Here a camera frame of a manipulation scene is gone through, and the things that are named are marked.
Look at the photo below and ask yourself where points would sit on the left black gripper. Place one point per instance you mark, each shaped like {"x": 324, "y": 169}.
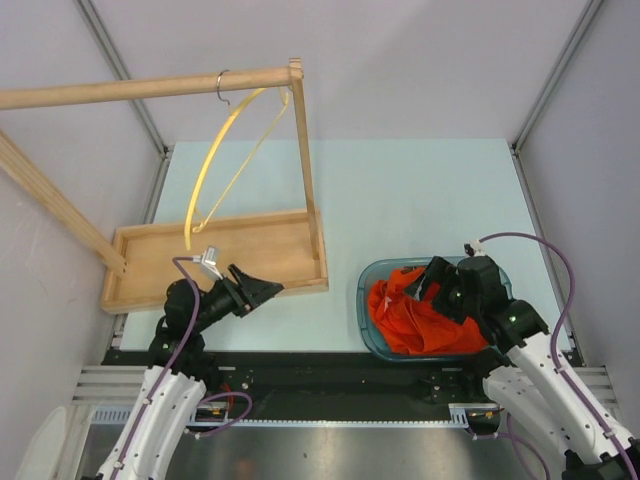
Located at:
{"x": 248, "y": 292}

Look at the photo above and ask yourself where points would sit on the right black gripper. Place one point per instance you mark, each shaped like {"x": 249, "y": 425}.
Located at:
{"x": 442, "y": 273}

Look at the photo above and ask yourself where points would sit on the orange shorts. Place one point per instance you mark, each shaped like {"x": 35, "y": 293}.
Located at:
{"x": 414, "y": 328}

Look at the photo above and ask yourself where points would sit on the yellow clothes hanger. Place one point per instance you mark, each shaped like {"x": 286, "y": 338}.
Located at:
{"x": 215, "y": 155}

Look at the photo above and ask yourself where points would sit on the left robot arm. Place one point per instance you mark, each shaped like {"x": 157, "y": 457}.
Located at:
{"x": 180, "y": 376}

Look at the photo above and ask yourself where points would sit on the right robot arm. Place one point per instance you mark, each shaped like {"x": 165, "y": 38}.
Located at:
{"x": 529, "y": 377}

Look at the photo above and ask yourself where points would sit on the wooden clothes rack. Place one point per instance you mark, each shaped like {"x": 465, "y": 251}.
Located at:
{"x": 286, "y": 246}

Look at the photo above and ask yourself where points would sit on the teal plastic bin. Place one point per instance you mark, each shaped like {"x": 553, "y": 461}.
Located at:
{"x": 371, "y": 337}

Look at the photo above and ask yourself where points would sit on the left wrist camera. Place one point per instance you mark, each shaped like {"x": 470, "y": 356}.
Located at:
{"x": 208, "y": 263}

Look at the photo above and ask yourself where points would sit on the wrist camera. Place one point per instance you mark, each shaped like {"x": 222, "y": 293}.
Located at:
{"x": 474, "y": 249}
{"x": 208, "y": 263}

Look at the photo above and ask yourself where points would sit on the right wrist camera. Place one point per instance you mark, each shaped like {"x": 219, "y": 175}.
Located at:
{"x": 474, "y": 249}

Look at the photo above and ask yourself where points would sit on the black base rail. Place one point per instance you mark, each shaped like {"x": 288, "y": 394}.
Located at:
{"x": 349, "y": 387}

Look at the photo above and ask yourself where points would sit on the aluminium cable duct rail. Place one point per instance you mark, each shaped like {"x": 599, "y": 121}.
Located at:
{"x": 458, "y": 417}

